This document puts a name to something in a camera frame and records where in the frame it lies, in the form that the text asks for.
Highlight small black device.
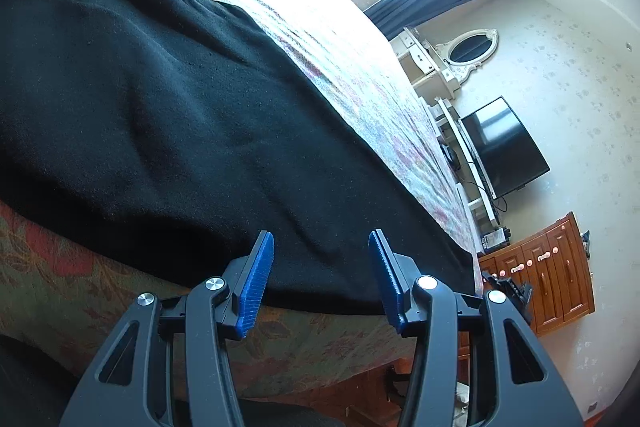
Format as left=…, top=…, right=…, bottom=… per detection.
left=480, top=227, right=512, bottom=253

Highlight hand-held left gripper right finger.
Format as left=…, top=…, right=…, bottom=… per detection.
left=367, top=229, right=586, bottom=427

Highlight black flat television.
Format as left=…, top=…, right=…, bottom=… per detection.
left=460, top=96, right=551, bottom=200

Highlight white television stand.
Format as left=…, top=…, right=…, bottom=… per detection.
left=432, top=97, right=501, bottom=228

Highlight oval mirror white frame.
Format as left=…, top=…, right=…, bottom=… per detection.
left=435, top=28, right=500, bottom=84

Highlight white vanity table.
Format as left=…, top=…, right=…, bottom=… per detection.
left=390, top=27, right=463, bottom=100

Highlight black pants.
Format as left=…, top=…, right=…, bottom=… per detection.
left=0, top=0, right=483, bottom=315

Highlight wooden cabinet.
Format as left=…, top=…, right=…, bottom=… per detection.
left=457, top=212, right=597, bottom=358

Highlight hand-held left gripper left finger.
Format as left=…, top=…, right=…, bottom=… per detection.
left=59, top=231, right=276, bottom=427

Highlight floral bedspread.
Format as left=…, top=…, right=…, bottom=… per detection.
left=0, top=0, right=483, bottom=408

